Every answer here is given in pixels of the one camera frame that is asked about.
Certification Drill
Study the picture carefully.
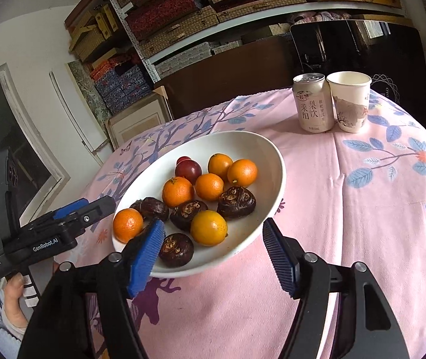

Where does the small orange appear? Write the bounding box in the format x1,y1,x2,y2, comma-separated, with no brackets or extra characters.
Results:
161,177,195,209
113,208,144,244
227,159,258,188
195,173,225,201
190,210,228,247
208,153,234,180

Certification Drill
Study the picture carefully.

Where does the framed picture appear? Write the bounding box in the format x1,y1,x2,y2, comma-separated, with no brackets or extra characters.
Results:
104,92,174,150

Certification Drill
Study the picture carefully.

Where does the white metal shelf rack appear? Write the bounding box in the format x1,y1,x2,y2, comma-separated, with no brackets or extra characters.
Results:
101,0,408,83

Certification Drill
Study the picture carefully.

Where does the white plate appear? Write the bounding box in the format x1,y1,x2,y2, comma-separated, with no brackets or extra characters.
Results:
112,131,286,279

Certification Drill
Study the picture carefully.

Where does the marbled grey panel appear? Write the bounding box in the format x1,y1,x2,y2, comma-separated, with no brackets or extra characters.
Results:
67,60,113,122

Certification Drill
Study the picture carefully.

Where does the orange patterned box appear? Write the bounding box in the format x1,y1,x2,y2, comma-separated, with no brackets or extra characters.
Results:
90,57,131,79

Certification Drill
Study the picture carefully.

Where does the pink printed tablecloth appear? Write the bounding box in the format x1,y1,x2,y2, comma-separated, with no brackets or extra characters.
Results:
54,88,426,359

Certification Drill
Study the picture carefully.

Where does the stack of blue patterned boxes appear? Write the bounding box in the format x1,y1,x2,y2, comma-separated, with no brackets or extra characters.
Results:
93,63,151,115

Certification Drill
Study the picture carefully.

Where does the brown wooden board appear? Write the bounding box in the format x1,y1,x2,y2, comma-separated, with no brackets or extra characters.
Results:
154,47,296,122

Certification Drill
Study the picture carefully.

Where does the white frame strip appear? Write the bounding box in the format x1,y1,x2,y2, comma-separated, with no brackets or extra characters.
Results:
49,68,109,155

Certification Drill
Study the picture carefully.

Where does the white paper cup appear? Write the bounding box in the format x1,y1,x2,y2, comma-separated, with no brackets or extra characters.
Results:
326,71,372,133

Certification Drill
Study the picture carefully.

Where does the pink cloth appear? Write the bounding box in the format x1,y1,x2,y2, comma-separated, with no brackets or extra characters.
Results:
297,10,352,23

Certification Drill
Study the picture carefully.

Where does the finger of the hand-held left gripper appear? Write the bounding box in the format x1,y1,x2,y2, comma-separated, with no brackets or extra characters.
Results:
53,199,90,220
71,195,117,232

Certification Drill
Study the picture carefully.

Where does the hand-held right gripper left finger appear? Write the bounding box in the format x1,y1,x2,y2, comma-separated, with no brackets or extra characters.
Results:
17,219,166,359

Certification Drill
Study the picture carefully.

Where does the white drink can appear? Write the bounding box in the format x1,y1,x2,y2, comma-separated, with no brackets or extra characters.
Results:
292,73,336,134

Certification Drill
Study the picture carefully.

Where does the stack of woven boxes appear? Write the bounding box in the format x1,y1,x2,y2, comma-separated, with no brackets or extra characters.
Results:
65,0,402,64

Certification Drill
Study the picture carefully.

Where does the person's left hand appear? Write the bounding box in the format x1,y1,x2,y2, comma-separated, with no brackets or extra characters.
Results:
2,271,32,330

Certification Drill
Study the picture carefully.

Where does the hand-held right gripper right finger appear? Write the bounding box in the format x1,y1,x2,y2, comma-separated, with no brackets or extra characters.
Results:
262,218,410,359

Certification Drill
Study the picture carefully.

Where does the black cabinet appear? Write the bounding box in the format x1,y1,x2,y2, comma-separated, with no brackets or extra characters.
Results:
289,19,426,113

